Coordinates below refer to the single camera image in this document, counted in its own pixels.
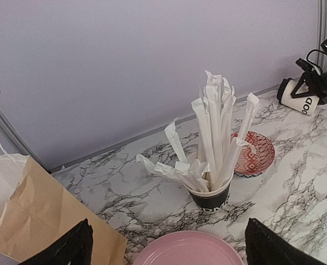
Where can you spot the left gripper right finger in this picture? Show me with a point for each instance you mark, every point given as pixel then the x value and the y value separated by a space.
pixel 263 246

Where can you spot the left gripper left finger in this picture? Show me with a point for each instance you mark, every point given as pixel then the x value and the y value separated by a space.
pixel 74 247

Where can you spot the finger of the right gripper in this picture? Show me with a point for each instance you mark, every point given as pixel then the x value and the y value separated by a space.
pixel 300 88

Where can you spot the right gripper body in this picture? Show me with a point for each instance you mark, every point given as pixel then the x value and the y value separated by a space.
pixel 318 85

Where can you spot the white paper coffee cup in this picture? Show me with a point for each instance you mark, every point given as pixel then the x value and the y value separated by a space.
pixel 304 104

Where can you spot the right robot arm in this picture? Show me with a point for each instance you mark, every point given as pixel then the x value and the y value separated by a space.
pixel 322 51

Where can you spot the brown paper bag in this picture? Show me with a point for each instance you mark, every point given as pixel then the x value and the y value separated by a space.
pixel 36 210

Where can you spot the black cup holding straws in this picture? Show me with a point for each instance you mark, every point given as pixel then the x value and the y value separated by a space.
pixel 213 201

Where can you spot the pink plate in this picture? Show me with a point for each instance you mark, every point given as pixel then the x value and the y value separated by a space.
pixel 188 247

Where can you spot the red patterned bowl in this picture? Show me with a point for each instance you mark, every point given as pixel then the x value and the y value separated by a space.
pixel 252 164

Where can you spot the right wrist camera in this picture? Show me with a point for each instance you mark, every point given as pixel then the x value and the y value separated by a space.
pixel 307 66

